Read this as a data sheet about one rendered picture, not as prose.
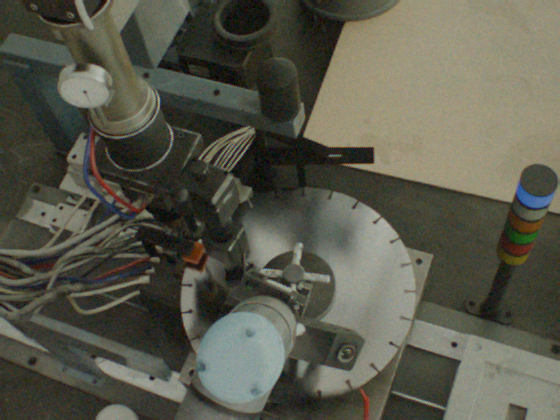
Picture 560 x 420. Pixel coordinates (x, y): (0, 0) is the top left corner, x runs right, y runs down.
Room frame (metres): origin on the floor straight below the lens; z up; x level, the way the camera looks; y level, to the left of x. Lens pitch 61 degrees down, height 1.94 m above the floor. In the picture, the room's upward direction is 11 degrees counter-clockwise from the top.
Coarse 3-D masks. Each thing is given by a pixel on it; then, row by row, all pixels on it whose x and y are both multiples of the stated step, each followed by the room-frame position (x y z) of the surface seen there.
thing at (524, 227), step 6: (510, 210) 0.42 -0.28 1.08; (510, 216) 0.42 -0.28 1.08; (516, 216) 0.41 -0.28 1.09; (510, 222) 0.41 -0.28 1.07; (516, 222) 0.41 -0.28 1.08; (522, 222) 0.40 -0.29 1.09; (528, 222) 0.40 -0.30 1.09; (534, 222) 0.40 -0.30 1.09; (540, 222) 0.40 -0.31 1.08; (516, 228) 0.40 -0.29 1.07; (522, 228) 0.40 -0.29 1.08; (528, 228) 0.40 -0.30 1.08; (534, 228) 0.40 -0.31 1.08
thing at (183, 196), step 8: (176, 192) 0.42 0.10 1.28; (184, 192) 0.42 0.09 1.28; (176, 200) 0.41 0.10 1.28; (184, 200) 0.41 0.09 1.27; (176, 208) 0.41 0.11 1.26; (184, 208) 0.41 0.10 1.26; (184, 216) 0.42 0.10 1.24; (192, 216) 0.42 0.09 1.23; (192, 224) 0.42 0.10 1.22; (192, 232) 0.42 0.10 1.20
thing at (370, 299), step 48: (288, 192) 0.59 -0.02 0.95; (336, 192) 0.58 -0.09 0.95; (288, 240) 0.51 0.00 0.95; (336, 240) 0.50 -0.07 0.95; (384, 240) 0.48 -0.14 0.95; (192, 288) 0.47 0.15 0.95; (384, 288) 0.41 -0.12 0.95; (192, 336) 0.40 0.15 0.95; (384, 336) 0.34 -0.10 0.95; (288, 384) 0.30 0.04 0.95; (336, 384) 0.29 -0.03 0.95
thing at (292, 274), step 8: (296, 248) 0.47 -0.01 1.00; (296, 256) 0.46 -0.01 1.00; (296, 264) 0.45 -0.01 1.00; (264, 272) 0.45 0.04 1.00; (272, 272) 0.44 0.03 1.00; (280, 272) 0.44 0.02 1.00; (288, 272) 0.44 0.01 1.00; (296, 272) 0.44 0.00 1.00; (304, 272) 0.43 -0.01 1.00; (288, 280) 0.43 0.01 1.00; (296, 280) 0.42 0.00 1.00; (304, 280) 0.43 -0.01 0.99; (312, 280) 0.42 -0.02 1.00; (320, 280) 0.42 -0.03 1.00; (328, 280) 0.42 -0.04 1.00
